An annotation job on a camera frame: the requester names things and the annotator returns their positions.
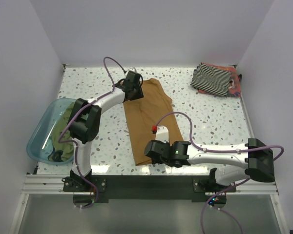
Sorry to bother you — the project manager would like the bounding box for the tan ribbed tank top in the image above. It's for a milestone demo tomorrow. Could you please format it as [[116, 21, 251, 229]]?
[[123, 78, 173, 166]]

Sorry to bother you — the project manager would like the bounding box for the dark teal garment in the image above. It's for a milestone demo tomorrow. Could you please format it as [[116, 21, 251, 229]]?
[[48, 150, 63, 162]]

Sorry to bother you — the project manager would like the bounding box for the aluminium frame rail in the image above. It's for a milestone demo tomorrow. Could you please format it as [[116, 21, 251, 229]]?
[[21, 174, 75, 195]]

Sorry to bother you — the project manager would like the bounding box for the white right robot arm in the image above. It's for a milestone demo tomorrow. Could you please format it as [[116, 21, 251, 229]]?
[[144, 138, 275, 192]]

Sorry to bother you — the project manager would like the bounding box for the striped folded tank top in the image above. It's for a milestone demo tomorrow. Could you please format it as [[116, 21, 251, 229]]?
[[190, 63, 231, 97]]

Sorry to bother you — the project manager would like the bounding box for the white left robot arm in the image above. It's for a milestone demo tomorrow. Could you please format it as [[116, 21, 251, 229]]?
[[59, 71, 144, 193]]

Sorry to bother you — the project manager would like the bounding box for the olive green tank top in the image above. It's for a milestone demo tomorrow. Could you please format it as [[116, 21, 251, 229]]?
[[51, 103, 74, 162]]

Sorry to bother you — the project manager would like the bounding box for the red patterned folded tank top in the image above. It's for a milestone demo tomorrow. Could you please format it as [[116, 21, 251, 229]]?
[[198, 62, 242, 98]]

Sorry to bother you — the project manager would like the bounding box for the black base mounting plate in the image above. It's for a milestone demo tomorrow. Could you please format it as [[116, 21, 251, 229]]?
[[62, 175, 225, 204]]

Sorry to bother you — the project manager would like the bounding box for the translucent blue plastic bin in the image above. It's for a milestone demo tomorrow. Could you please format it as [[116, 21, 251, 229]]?
[[26, 98, 75, 165]]

